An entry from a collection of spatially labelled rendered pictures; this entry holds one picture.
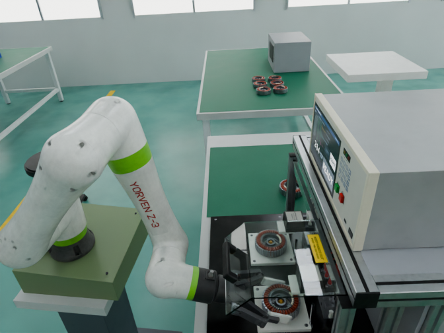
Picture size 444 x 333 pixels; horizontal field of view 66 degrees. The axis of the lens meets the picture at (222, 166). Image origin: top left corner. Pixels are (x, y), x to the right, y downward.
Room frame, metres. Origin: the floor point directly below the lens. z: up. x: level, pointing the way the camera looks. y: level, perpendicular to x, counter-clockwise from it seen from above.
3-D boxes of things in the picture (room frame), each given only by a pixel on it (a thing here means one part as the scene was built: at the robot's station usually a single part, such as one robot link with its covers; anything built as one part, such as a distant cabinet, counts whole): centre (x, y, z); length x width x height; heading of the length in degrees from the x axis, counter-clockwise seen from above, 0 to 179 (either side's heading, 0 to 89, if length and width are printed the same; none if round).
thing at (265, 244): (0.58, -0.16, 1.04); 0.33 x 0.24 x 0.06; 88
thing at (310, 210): (0.76, -0.25, 1.03); 0.62 x 0.01 x 0.03; 178
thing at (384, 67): (1.66, -0.76, 0.98); 0.37 x 0.35 x 0.46; 178
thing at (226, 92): (3.14, -0.42, 0.37); 1.85 x 1.10 x 0.75; 178
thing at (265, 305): (0.65, -0.15, 0.80); 0.11 x 0.11 x 0.04
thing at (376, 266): (0.76, -0.47, 1.09); 0.68 x 0.44 x 0.05; 178
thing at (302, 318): (0.65, -0.15, 0.78); 0.15 x 0.15 x 0.01; 88
